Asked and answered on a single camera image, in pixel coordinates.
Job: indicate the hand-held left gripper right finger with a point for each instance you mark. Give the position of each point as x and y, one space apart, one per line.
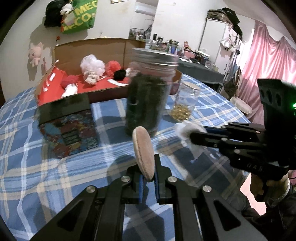
157 185

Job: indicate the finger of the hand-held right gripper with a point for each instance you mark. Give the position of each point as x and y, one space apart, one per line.
217 130
203 138

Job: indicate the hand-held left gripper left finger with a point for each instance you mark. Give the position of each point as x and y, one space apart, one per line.
140 183

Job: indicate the white cotton pad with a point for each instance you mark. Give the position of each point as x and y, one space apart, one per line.
185 129

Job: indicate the tan round powder puff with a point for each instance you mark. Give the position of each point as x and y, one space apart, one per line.
143 150

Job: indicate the coral mesh bath pouf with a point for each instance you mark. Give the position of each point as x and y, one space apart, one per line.
113 67

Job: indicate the cream knitted cloth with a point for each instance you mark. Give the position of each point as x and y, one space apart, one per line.
91 78

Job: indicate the red crochet yarn ball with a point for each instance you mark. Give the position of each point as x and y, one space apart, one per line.
69 81

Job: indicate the white mesh bath pouf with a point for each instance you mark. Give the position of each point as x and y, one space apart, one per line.
92 63

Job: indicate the cardboard box red inside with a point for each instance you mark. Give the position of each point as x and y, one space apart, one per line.
92 46

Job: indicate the person's right forearm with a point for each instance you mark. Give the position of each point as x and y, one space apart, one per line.
277 220

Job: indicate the person's right hand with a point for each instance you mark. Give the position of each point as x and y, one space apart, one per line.
256 185

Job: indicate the wooden chair with cushion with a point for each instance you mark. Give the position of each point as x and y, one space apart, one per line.
240 105

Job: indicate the small clear glass jar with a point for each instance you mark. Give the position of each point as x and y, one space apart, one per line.
185 99

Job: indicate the large glass jar dark contents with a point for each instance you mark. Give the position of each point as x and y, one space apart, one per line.
148 99

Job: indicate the white hanging bag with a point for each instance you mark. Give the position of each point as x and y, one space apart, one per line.
229 45

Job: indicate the printed tin box black lid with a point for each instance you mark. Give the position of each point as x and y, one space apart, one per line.
69 129

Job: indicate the dark side table with cosmetics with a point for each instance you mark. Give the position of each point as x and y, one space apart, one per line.
175 47

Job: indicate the white wardrobe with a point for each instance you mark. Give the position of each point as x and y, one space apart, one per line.
212 34

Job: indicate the black bag on wardrobe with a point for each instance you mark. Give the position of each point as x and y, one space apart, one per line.
232 18

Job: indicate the patterned storage box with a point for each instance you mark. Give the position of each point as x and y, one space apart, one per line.
216 15

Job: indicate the pink bunny plush toy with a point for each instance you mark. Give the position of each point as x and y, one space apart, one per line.
34 54

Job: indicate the green tote bag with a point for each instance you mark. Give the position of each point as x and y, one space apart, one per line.
81 20

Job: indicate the small white plush toy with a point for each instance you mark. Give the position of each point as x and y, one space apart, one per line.
67 8

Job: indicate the black hanging bag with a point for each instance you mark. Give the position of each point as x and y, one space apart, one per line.
52 14

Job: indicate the wall mirror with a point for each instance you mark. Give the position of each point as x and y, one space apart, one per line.
143 20

